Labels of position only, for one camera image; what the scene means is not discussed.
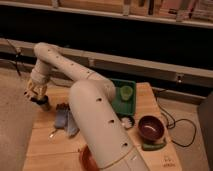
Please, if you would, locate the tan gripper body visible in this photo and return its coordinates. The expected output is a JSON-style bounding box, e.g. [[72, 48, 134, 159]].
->
[[24, 79, 47, 100]]

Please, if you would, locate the white dish brush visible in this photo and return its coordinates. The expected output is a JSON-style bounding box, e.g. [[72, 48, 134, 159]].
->
[[120, 116, 135, 130]]

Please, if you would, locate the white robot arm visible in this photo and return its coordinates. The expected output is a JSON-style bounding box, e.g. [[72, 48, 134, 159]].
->
[[25, 42, 149, 171]]

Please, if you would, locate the small metal cup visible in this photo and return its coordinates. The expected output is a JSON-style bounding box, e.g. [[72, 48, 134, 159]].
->
[[37, 96, 51, 111]]

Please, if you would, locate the small green cup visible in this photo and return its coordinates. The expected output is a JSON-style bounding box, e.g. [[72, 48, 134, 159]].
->
[[120, 86, 133, 101]]

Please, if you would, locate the blue folded cloth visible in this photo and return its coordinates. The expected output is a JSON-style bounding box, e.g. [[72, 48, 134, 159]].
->
[[54, 103, 79, 138]]

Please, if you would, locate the metal spoon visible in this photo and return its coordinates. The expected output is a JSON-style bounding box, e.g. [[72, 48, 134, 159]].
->
[[49, 129, 58, 138]]

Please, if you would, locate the orange bowl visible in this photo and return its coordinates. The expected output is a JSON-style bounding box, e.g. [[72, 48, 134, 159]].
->
[[79, 146, 99, 171]]

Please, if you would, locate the green plastic tray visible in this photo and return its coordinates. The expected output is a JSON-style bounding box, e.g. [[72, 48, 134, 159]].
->
[[111, 78, 136, 116]]

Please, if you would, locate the dark purple bowl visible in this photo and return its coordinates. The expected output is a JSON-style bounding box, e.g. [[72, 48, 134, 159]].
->
[[138, 115, 165, 142]]

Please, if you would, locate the wooden board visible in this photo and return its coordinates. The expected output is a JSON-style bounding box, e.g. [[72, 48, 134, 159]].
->
[[22, 82, 183, 171]]

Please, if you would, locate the green plate under bowl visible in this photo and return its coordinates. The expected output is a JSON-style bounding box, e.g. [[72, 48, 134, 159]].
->
[[141, 138, 167, 151]]

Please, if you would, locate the black cable left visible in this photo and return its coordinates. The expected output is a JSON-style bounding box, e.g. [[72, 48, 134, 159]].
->
[[6, 39, 38, 78]]

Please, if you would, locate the black cable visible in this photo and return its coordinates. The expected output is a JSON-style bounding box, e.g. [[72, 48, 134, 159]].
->
[[155, 88, 198, 149], [6, 39, 38, 78]]

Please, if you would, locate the black cable right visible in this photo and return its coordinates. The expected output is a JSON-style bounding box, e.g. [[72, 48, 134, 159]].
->
[[155, 88, 198, 149]]

